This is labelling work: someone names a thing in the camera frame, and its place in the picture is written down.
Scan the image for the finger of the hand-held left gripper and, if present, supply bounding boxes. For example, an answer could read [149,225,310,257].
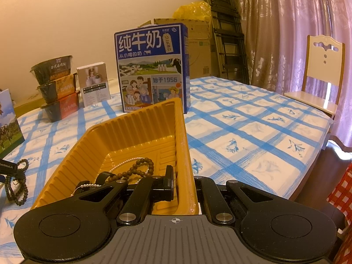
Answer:
[15,163,27,182]

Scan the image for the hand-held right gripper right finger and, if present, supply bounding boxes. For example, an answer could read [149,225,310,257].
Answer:
[194,175,278,224]

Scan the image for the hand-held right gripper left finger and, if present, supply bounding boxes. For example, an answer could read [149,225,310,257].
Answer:
[74,165,176,224]

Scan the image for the brown wooden bead bracelet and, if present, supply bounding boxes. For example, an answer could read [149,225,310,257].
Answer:
[106,157,155,184]

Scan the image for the white pearl bracelet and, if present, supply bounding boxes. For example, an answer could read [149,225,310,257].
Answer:
[72,157,143,197]

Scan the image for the yellow plastic tray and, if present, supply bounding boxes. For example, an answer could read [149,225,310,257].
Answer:
[30,97,199,220]

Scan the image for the black wrist watch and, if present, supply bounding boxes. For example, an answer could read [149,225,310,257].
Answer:
[96,171,116,189]

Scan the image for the light blue milk box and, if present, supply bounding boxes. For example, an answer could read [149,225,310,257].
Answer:
[0,89,25,155]

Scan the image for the blue checked tablecloth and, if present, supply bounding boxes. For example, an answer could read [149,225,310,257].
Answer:
[0,75,335,253]

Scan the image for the red label instant noodle bowl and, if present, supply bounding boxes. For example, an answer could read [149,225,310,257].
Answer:
[40,92,81,122]

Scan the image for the yellow label instant noodle bowl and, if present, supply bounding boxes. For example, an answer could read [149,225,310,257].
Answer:
[36,73,78,101]

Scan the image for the brown wooden table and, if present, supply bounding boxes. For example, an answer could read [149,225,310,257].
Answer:
[286,121,334,202]

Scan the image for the small white photo box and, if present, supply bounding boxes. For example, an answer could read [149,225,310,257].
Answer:
[76,62,112,108]

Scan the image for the dark blue milk carton box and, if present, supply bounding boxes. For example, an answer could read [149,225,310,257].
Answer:
[114,23,191,115]

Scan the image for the red checked cloth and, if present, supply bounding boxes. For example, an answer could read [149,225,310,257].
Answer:
[326,162,352,264]

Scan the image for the black folding ladder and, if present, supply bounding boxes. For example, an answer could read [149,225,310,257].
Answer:
[203,0,251,85]

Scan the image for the cream wooden chair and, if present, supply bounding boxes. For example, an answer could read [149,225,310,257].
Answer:
[283,35,346,119]

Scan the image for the yellow plastic bag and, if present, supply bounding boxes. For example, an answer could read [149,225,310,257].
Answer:
[172,1,211,22]

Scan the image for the pink patterned curtain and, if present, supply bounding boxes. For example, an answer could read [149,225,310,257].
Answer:
[234,0,352,154]

